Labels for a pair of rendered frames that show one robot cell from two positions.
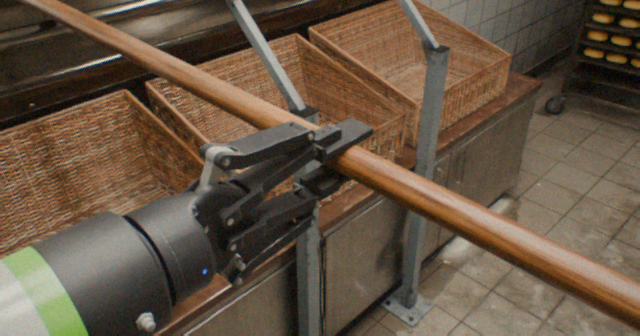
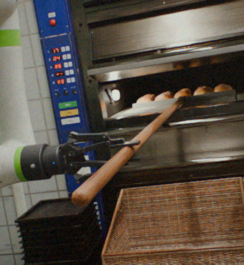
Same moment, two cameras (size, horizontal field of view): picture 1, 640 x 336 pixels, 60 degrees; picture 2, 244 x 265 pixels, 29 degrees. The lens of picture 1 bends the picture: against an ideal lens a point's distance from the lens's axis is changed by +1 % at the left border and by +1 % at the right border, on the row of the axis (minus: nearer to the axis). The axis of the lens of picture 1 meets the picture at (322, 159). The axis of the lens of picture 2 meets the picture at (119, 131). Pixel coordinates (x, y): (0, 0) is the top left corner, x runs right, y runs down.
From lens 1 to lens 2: 0.99 m
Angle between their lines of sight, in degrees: 61
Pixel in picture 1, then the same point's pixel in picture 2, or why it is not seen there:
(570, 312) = not seen: outside the picture
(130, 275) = (33, 153)
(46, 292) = (18, 150)
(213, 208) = (67, 149)
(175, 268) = (45, 157)
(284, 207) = (98, 162)
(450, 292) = not seen: outside the picture
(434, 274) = not seen: outside the picture
